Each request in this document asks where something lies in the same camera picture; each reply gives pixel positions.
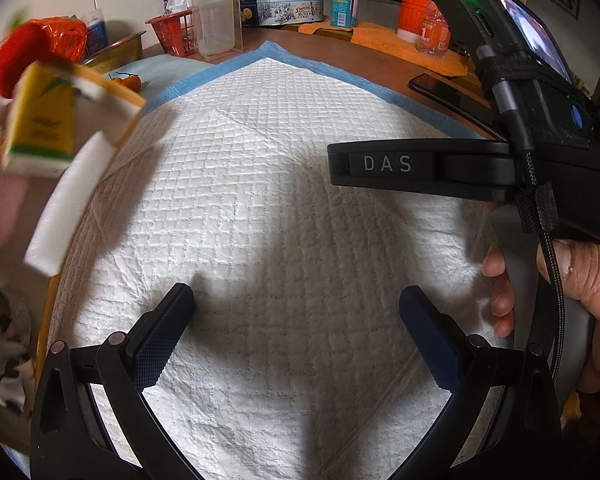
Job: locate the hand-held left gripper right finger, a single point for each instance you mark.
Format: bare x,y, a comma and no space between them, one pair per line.
430,345

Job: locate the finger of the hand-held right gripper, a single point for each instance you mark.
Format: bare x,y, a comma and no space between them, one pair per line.
410,165

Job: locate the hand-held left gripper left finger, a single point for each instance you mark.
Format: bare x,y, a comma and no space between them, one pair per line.
160,345

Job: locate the white foam block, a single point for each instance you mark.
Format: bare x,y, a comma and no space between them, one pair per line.
65,210

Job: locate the black smartphone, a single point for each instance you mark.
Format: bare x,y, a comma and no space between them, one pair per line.
445,92

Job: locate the orange cloth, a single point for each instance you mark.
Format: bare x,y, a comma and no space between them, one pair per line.
380,40

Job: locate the clear water bottle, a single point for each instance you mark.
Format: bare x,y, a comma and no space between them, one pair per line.
432,35

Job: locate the white quilted absorbent pad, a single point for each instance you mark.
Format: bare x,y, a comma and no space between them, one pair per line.
280,210

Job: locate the black white patterned cloth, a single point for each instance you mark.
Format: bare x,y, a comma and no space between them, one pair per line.
5,350

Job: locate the orange ribbed plastic container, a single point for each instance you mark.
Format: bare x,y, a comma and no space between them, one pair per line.
412,0

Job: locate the round cookie tin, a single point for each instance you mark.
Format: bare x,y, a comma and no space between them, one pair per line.
290,10

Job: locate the yellow green carton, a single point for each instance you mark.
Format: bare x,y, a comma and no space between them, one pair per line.
40,125

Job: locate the red plastic basket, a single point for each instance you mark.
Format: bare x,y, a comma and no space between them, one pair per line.
172,35

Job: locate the metal bowl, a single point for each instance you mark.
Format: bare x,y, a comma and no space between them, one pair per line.
115,50

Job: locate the blue white packet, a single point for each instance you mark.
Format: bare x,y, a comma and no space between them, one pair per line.
96,30

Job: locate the orange plastic bag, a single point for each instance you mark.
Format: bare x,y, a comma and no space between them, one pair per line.
65,35

